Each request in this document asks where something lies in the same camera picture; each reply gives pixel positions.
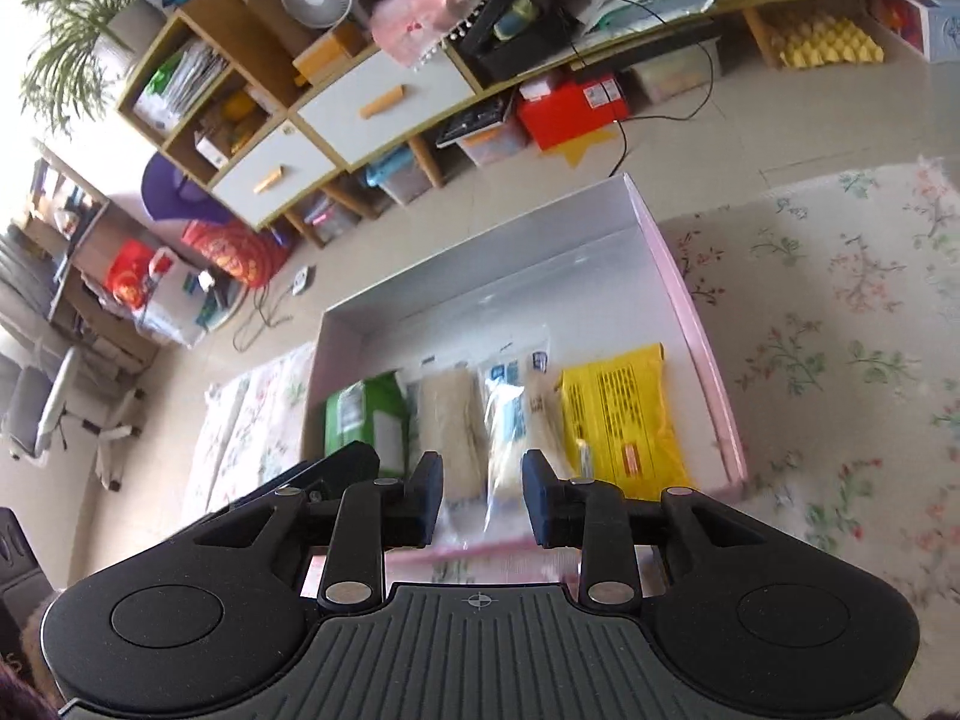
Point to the frosted storage bin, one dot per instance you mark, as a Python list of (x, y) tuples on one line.
[(675, 75)]

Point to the tall wooden cabinet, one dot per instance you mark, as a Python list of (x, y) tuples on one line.
[(330, 105)]

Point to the green potted plant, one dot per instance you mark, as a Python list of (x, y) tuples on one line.
[(75, 37)]

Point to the blue lid storage bin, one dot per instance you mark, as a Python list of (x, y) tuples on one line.
[(401, 176)]

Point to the yellow foam egg crate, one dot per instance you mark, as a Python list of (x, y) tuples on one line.
[(829, 41)]

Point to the pink cardboard box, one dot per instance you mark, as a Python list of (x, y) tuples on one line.
[(487, 277)]

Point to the wooden desk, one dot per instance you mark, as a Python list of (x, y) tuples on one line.
[(82, 240)]

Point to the grey office chair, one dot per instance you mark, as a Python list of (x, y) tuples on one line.
[(45, 405)]

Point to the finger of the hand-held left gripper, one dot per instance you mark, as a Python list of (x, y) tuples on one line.
[(345, 465)]

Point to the white power strip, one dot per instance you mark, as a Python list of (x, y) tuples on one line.
[(303, 280)]

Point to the pink floral cloth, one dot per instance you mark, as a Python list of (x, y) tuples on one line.
[(420, 15)]

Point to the green snack packet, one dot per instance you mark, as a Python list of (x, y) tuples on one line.
[(367, 412)]

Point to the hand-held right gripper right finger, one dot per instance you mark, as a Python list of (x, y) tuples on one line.
[(536, 499)]

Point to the beige packet with blue label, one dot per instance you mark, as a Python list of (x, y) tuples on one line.
[(541, 412)]

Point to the red cardboard box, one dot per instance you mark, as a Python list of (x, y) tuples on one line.
[(570, 112)]

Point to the white printed carton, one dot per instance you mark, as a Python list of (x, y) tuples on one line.
[(922, 22)]

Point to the small clear storage bin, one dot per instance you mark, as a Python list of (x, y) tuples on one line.
[(330, 221)]

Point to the red gift bag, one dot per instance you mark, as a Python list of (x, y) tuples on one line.
[(135, 277)]

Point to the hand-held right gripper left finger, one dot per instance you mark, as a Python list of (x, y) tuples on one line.
[(427, 499)]

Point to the black keyboard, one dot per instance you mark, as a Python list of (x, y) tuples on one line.
[(472, 120)]

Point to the yellow snack packet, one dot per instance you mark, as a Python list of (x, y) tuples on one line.
[(622, 420)]

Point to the clear white blue snack packet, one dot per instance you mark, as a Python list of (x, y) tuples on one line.
[(504, 427)]

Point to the black bag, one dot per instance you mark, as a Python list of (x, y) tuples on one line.
[(517, 45)]

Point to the floral printed tablecloth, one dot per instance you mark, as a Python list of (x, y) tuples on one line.
[(825, 360)]

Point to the clear packet of beige crackers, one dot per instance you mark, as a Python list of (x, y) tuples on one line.
[(450, 420)]

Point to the purple hat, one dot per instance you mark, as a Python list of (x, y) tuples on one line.
[(176, 191)]

